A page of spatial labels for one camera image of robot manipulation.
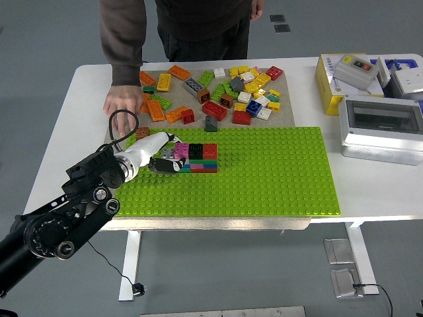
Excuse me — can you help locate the person's left hand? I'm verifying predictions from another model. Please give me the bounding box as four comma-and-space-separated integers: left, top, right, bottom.
250, 0, 266, 22

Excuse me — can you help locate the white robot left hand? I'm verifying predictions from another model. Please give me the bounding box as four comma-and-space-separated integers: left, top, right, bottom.
122, 131, 187, 175

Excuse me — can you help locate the person's right hand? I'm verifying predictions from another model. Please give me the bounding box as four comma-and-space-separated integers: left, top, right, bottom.
103, 85, 145, 138

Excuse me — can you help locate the pink square brick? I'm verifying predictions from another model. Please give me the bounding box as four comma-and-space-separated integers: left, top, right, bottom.
174, 142, 190, 160

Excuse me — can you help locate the lime two-by-four brick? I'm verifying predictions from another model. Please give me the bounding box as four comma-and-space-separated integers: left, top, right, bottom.
210, 83, 227, 102
198, 70, 215, 88
149, 94, 173, 111
223, 81, 239, 100

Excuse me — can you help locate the yellow two-by-four brick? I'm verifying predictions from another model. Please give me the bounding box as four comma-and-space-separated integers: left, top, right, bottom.
156, 73, 173, 92

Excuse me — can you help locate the black square brick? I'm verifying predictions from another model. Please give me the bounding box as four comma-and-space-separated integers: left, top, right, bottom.
188, 143, 205, 160

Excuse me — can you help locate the red square brick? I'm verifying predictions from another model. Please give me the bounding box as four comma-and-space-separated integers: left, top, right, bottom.
202, 143, 218, 160
180, 108, 196, 125
265, 65, 284, 81

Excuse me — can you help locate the dark grey slope brick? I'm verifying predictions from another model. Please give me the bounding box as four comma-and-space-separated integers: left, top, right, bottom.
229, 76, 245, 94
204, 114, 219, 133

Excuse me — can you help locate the blue square brick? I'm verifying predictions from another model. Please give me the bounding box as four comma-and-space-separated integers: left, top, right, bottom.
245, 100, 263, 118

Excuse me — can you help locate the green studded baseplate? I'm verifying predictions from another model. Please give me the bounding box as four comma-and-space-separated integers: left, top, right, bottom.
114, 126, 341, 218

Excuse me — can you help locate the person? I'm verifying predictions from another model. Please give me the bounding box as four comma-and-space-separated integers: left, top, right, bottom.
154, 0, 252, 63

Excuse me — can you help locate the grey-brown mat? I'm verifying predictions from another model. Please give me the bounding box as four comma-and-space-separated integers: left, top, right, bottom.
100, 67, 311, 231

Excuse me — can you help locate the yellow cardboard box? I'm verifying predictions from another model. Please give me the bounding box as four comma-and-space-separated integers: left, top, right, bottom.
314, 53, 385, 116

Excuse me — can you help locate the white table leg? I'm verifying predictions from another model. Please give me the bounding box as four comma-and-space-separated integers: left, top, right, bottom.
343, 221, 380, 296
118, 230, 143, 302

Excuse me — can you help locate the grey plastic box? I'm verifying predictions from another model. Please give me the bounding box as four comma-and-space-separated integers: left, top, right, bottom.
383, 71, 423, 100

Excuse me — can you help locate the long grey metal plate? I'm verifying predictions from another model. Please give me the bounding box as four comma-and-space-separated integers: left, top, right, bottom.
140, 306, 307, 317

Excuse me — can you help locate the grey metal floor plate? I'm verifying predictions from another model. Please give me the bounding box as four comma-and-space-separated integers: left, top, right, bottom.
330, 267, 364, 299
323, 238, 355, 264

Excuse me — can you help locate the grey push-button switch box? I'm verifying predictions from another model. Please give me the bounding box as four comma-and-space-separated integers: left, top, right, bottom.
332, 53, 379, 90

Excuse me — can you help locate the black cord with plug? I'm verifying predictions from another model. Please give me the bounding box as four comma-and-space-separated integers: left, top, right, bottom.
86, 240, 149, 298

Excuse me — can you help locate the white wall socket plate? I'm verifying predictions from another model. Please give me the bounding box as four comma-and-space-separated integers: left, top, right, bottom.
391, 68, 423, 94

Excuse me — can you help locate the grey enclosure with clear lid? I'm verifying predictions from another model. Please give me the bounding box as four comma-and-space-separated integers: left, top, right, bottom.
337, 94, 423, 165

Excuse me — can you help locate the black floor cable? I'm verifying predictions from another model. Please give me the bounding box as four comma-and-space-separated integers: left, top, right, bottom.
352, 283, 394, 317

